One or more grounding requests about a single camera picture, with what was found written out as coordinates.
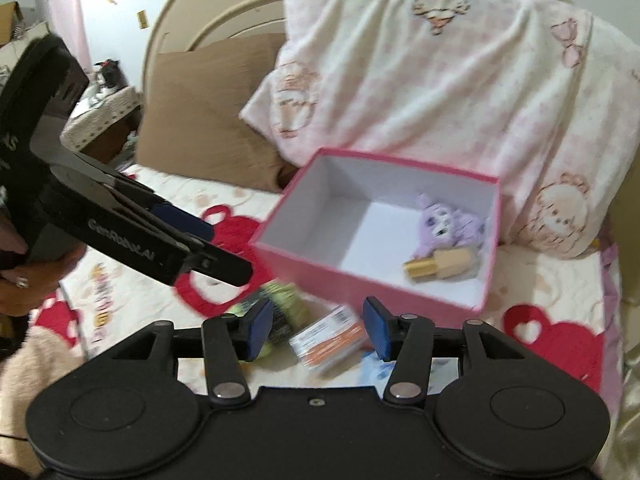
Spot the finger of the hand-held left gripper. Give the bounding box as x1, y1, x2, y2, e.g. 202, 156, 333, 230
107, 172, 214, 242
170, 239, 254, 287

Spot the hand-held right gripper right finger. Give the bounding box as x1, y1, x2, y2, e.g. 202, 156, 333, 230
362, 296, 538, 404

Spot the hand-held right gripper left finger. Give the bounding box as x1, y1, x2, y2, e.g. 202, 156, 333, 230
97, 297, 275, 407

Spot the green yarn ball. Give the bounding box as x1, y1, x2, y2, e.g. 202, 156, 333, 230
227, 282, 308, 357

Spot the white blue tissue packet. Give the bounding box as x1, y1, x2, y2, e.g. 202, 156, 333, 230
359, 350, 401, 387

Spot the clear floss box orange label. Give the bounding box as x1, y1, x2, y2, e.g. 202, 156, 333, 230
289, 305, 371, 374

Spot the pink cardboard box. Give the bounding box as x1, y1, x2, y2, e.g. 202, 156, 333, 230
250, 147, 502, 313

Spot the person's left hand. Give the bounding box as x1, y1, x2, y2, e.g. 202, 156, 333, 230
0, 220, 86, 319

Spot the wooden nightstand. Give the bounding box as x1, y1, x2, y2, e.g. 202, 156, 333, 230
82, 110, 143, 167

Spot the beige bottle with gold cap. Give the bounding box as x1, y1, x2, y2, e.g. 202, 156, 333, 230
402, 246, 481, 282

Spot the brown pillow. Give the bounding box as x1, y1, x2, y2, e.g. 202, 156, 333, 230
136, 34, 297, 194

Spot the small black object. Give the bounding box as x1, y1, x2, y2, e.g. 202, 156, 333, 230
95, 59, 124, 94

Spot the purple plush toy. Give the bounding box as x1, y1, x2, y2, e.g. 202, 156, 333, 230
415, 192, 488, 252

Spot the pink hanging cloth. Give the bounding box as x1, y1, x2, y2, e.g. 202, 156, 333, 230
45, 0, 94, 73

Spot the fluffy beige blanket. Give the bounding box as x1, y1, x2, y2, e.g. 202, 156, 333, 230
0, 327, 96, 367

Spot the red heart printed bed sheet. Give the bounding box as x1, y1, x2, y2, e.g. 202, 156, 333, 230
30, 162, 627, 411

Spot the beige bed headboard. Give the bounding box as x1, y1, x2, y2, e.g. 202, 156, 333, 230
142, 0, 576, 63

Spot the pink printed blanket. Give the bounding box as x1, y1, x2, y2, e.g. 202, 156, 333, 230
239, 0, 640, 261

